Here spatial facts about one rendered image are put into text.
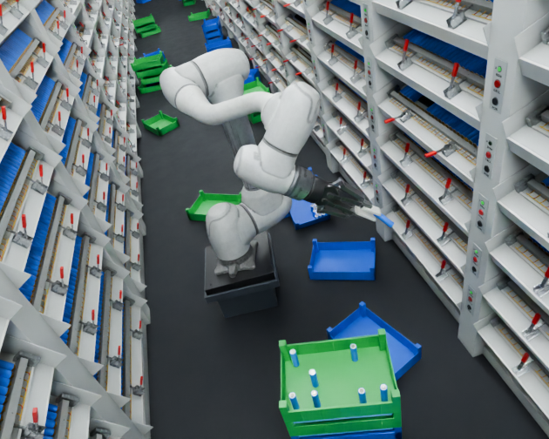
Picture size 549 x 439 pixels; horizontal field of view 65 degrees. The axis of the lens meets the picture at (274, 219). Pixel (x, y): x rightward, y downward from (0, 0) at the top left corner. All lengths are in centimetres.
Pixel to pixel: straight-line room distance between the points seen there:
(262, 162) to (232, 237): 71
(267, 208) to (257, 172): 70
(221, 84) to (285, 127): 54
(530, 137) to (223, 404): 135
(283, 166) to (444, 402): 102
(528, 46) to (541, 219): 40
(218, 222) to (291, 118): 77
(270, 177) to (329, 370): 57
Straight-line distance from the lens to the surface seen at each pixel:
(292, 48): 306
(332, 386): 127
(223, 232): 175
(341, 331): 186
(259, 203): 178
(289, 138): 108
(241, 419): 175
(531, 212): 123
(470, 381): 176
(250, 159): 110
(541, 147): 112
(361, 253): 214
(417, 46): 159
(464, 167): 138
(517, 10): 107
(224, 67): 157
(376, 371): 129
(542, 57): 106
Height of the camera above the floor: 151
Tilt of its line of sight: 38 degrees down
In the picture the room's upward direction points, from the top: 15 degrees counter-clockwise
